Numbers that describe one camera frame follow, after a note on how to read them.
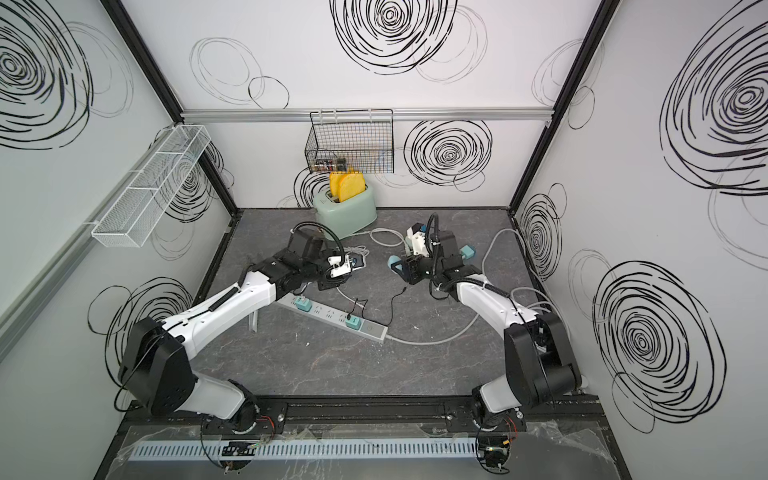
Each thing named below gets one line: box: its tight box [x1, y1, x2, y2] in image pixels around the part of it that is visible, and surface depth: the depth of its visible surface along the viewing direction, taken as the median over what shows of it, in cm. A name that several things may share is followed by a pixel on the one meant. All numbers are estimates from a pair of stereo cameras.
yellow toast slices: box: [329, 171, 365, 203], surface depth 104 cm
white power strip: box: [276, 293, 389, 343], surface depth 90 cm
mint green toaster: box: [313, 184, 378, 241], surface depth 104 cm
